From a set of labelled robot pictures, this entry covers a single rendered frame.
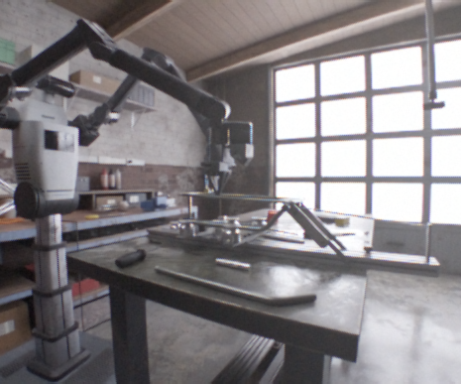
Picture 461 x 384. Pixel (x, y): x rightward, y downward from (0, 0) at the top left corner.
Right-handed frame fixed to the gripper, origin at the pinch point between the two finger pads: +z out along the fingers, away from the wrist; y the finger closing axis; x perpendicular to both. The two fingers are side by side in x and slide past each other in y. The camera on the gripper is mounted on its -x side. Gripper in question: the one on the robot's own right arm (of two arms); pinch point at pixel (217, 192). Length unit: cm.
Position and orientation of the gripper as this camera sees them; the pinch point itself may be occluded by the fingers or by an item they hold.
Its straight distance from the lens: 79.7
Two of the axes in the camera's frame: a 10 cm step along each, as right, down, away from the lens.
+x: -8.5, -0.5, 5.2
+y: 5.2, -0.3, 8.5
